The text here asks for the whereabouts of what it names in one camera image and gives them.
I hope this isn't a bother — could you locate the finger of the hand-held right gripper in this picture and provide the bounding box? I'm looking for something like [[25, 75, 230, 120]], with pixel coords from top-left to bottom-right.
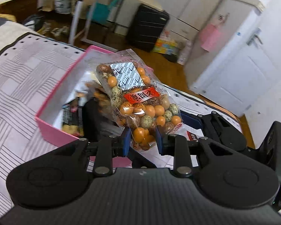
[[180, 111, 227, 141]]

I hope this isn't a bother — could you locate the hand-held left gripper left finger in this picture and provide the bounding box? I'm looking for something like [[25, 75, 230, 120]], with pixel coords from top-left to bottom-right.
[[54, 128, 132, 177]]

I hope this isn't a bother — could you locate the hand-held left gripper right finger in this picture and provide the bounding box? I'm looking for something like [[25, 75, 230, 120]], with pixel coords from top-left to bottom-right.
[[156, 124, 239, 178]]

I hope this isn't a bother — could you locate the clear bag of coated peanuts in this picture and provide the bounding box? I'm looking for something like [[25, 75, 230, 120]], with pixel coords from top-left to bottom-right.
[[88, 49, 184, 152]]

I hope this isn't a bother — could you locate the black cracker box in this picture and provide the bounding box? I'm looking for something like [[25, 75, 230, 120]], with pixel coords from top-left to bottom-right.
[[61, 96, 85, 137]]

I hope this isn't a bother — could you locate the pink cardboard box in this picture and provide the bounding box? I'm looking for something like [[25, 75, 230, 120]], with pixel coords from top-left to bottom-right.
[[35, 45, 134, 169]]

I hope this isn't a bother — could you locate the white door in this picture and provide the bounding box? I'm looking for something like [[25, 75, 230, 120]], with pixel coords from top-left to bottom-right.
[[185, 5, 281, 118]]

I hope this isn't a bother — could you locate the white plastic bag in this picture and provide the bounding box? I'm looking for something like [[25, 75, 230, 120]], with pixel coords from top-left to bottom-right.
[[177, 41, 192, 65]]

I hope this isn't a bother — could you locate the colourful gift bag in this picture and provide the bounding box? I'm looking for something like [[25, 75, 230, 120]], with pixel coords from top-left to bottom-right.
[[153, 34, 178, 55]]

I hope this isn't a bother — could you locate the pink hanging bag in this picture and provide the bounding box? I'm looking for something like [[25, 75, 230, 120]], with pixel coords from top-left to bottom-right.
[[199, 23, 224, 52]]

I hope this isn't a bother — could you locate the black suitcase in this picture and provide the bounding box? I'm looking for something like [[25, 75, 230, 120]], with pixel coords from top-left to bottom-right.
[[126, 4, 170, 53]]

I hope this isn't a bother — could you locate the white wardrobe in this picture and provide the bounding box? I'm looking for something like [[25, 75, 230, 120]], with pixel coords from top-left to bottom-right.
[[112, 0, 272, 50]]

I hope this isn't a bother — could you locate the teal shopping bag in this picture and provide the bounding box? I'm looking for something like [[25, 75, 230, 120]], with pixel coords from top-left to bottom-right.
[[87, 0, 120, 25]]

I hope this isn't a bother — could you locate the dark bag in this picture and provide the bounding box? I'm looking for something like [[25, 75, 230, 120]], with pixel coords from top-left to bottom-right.
[[22, 15, 46, 32]]

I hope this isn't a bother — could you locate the white printed bag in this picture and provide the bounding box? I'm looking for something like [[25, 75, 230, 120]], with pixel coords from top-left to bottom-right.
[[54, 0, 72, 14]]

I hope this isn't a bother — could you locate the wooden nightstand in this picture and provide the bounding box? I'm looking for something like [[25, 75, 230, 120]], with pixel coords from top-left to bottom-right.
[[0, 0, 41, 23]]

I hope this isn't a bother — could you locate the yellow blanket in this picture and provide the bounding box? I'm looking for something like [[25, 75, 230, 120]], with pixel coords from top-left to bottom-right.
[[0, 10, 17, 23]]

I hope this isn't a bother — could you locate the metal door handle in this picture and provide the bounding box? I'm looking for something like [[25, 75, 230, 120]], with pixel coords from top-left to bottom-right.
[[246, 27, 264, 46]]

